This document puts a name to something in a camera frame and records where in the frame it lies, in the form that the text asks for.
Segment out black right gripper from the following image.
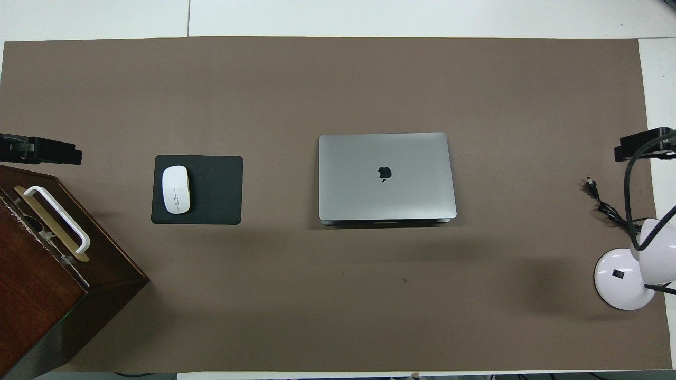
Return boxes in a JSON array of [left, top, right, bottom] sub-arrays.
[[614, 127, 676, 163]]

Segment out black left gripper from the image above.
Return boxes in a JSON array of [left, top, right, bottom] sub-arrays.
[[18, 136, 83, 166]]

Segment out grey aluminium laptop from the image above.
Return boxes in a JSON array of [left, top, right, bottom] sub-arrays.
[[318, 132, 458, 227]]

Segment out white computer mouse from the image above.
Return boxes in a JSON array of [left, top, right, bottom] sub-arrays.
[[162, 165, 191, 215]]

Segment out dark brown wooden box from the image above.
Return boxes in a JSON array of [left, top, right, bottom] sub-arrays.
[[0, 164, 151, 380]]

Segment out white desk lamp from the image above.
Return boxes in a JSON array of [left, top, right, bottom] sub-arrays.
[[594, 217, 676, 311]]

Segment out black mouse pad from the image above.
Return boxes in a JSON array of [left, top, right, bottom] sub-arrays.
[[151, 155, 244, 225]]

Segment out brown table mat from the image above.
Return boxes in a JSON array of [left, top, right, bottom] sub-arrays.
[[0, 36, 673, 373]]

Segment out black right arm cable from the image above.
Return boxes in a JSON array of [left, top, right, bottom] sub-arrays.
[[623, 129, 676, 252]]

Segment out brass handle plate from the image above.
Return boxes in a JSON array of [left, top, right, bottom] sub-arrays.
[[14, 186, 90, 263]]

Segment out white box handle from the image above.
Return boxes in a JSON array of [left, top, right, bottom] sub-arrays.
[[24, 186, 91, 254]]

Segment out black lamp power cord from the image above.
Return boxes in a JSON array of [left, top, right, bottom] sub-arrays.
[[583, 177, 646, 236]]

